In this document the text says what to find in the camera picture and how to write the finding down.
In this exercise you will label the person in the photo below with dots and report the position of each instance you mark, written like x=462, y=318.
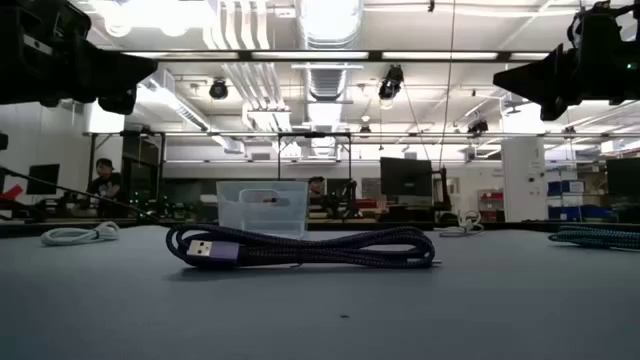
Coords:
x=106, y=187
x=315, y=187

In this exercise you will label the white square column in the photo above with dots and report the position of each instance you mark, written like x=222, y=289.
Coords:
x=522, y=175

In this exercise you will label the black computer monitor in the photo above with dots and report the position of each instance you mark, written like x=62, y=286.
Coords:
x=624, y=177
x=406, y=177
x=44, y=179

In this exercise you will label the red plastic part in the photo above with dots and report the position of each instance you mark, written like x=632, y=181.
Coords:
x=11, y=193

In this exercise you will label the clear plastic bin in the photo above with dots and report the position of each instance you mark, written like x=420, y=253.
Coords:
x=235, y=215

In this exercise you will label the black background robot arm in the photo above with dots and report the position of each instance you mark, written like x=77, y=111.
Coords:
x=345, y=200

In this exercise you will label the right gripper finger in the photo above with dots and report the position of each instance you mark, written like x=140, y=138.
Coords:
x=555, y=110
x=545, y=77

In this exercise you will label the shelf of red bins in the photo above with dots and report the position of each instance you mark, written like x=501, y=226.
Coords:
x=491, y=200

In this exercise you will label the overhead LED light bar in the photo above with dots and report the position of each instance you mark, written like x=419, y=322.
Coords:
x=245, y=55

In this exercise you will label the shelf of blue bins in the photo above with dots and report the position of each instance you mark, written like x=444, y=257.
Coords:
x=565, y=212

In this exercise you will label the black ceiling spotlight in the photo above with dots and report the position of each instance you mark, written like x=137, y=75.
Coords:
x=218, y=89
x=391, y=82

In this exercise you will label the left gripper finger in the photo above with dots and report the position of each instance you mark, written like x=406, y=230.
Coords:
x=120, y=70
x=120, y=104

